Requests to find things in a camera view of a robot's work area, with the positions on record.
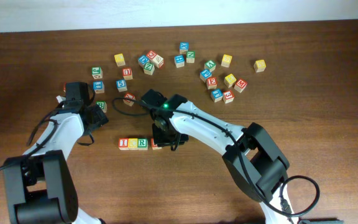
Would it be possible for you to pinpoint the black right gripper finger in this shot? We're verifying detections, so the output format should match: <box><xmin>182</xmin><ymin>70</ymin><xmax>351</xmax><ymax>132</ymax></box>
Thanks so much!
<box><xmin>171</xmin><ymin>133</ymin><xmax>189</xmax><ymax>151</ymax></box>
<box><xmin>152</xmin><ymin>124</ymin><xmax>177</xmax><ymax>148</ymax></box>

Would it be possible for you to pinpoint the red A block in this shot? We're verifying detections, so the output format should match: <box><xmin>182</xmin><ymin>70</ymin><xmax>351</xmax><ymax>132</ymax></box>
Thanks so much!
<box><xmin>151</xmin><ymin>138</ymin><xmax>161</xmax><ymax>150</ymax></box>

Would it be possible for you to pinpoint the green B block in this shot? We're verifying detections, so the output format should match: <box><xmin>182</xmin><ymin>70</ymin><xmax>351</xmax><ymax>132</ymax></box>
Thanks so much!
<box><xmin>96</xmin><ymin>101</ymin><xmax>107</xmax><ymax>113</ymax></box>

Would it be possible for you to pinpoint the green R block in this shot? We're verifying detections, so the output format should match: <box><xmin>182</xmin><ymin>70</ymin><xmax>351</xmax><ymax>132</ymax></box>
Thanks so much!
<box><xmin>137</xmin><ymin>138</ymin><xmax>149</xmax><ymax>150</ymax></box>

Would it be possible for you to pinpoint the yellow block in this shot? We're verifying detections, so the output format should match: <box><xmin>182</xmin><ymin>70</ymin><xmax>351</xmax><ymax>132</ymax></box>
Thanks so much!
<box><xmin>224</xmin><ymin>73</ymin><xmax>237</xmax><ymax>88</ymax></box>
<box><xmin>221</xmin><ymin>54</ymin><xmax>232</xmax><ymax>68</ymax></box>
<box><xmin>114</xmin><ymin>54</ymin><xmax>126</xmax><ymax>67</ymax></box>
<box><xmin>254</xmin><ymin>59</ymin><xmax>267</xmax><ymax>73</ymax></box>
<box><xmin>128</xmin><ymin>138</ymin><xmax>138</xmax><ymax>150</ymax></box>

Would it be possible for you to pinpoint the red number block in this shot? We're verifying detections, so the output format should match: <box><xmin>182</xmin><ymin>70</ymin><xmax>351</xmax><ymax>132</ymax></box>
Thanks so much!
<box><xmin>118</xmin><ymin>138</ymin><xmax>129</xmax><ymax>151</ymax></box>

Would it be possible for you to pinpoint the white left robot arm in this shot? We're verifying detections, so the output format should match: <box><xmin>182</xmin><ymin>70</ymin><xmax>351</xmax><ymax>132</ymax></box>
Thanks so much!
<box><xmin>3</xmin><ymin>82</ymin><xmax>108</xmax><ymax>224</ymax></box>

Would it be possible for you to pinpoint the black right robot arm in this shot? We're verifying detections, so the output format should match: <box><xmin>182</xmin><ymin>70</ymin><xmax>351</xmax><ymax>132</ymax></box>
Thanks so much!
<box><xmin>141</xmin><ymin>89</ymin><xmax>299</xmax><ymax>223</ymax></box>

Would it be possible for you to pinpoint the blue I block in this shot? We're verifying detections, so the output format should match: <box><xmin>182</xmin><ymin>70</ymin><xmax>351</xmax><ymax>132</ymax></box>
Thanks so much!
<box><xmin>93</xmin><ymin>81</ymin><xmax>105</xmax><ymax>94</ymax></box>

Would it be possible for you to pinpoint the green J block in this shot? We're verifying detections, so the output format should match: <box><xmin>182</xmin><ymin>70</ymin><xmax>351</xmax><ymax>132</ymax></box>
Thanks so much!
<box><xmin>91</xmin><ymin>67</ymin><xmax>103</xmax><ymax>79</ymax></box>

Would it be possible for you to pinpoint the red K block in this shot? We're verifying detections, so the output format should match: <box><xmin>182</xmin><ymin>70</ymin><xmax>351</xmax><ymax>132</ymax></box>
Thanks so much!
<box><xmin>123</xmin><ymin>93</ymin><xmax>135</xmax><ymax>106</ymax></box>

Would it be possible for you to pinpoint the blue 5 block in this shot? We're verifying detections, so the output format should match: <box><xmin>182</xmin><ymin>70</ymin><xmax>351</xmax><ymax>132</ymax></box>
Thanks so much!
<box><xmin>116</xmin><ymin>80</ymin><xmax>127</xmax><ymax>92</ymax></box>

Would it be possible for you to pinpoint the green Z block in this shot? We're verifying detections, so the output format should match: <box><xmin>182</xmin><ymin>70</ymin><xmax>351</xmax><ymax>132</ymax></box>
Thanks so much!
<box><xmin>144</xmin><ymin>62</ymin><xmax>155</xmax><ymax>75</ymax></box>

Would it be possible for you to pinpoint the tilted red-edged block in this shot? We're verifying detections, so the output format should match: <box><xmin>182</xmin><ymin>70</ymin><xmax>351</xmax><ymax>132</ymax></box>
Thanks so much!
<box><xmin>151</xmin><ymin>55</ymin><xmax>164</xmax><ymax>68</ymax></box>

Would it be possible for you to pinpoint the red U block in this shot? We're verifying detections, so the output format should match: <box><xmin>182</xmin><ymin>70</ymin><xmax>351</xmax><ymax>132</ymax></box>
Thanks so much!
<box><xmin>122</xmin><ymin>68</ymin><xmax>133</xmax><ymax>80</ymax></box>

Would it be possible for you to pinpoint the blue H block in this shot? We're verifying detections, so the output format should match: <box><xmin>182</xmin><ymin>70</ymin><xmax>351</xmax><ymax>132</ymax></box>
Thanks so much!
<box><xmin>174</xmin><ymin>55</ymin><xmax>185</xmax><ymax>68</ymax></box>

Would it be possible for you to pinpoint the blue D block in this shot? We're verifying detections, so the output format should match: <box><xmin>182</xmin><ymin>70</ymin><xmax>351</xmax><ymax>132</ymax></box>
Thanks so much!
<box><xmin>138</xmin><ymin>55</ymin><xmax>149</xmax><ymax>68</ymax></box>

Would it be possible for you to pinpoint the blue P block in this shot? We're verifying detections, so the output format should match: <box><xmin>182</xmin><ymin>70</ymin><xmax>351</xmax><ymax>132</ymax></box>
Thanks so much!
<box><xmin>200</xmin><ymin>69</ymin><xmax>212</xmax><ymax>83</ymax></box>

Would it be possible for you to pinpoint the red C block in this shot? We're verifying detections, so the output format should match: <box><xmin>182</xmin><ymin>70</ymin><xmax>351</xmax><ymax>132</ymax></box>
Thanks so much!
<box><xmin>145</xmin><ymin>50</ymin><xmax>157</xmax><ymax>61</ymax></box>

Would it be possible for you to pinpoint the red E block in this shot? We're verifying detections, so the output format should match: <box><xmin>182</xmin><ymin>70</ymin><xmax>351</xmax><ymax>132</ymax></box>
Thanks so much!
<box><xmin>206</xmin><ymin>77</ymin><xmax>218</xmax><ymax>90</ymax></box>

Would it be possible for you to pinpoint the blue T block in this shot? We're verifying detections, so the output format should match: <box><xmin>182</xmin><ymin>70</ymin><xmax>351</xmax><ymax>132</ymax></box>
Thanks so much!
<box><xmin>211</xmin><ymin>89</ymin><xmax>223</xmax><ymax>102</ymax></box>

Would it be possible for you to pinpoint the red 3 block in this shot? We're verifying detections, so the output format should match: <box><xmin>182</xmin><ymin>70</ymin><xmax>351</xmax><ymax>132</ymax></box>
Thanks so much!
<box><xmin>223</xmin><ymin>90</ymin><xmax>235</xmax><ymax>103</ymax></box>

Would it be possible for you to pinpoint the green V block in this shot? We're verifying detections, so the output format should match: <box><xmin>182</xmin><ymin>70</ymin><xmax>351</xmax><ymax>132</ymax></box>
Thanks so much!
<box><xmin>204</xmin><ymin>60</ymin><xmax>216</xmax><ymax>72</ymax></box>

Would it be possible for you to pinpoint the blue X block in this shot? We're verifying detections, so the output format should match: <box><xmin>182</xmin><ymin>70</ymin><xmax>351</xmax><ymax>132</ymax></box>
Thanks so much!
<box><xmin>179</xmin><ymin>42</ymin><xmax>189</xmax><ymax>54</ymax></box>

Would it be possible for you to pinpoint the red M block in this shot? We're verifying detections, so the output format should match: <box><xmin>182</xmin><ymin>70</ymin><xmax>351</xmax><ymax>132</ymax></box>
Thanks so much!
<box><xmin>234</xmin><ymin>78</ymin><xmax>248</xmax><ymax>93</ymax></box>

